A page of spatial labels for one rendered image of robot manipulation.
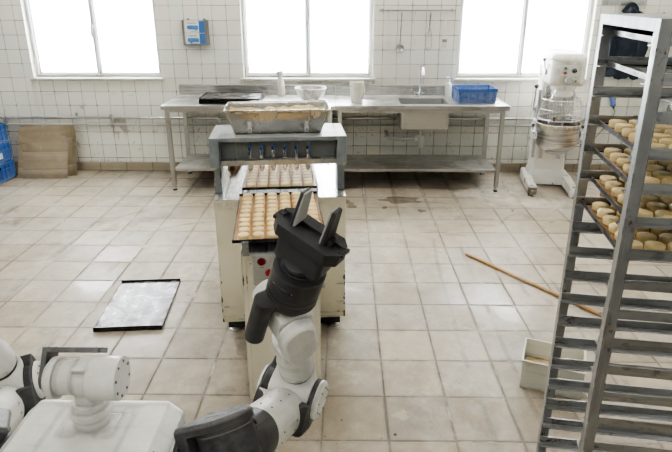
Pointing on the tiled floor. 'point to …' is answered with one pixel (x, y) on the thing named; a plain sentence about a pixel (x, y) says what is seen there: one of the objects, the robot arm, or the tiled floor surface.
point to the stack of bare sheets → (138, 305)
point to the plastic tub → (534, 360)
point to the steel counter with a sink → (406, 118)
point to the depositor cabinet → (231, 254)
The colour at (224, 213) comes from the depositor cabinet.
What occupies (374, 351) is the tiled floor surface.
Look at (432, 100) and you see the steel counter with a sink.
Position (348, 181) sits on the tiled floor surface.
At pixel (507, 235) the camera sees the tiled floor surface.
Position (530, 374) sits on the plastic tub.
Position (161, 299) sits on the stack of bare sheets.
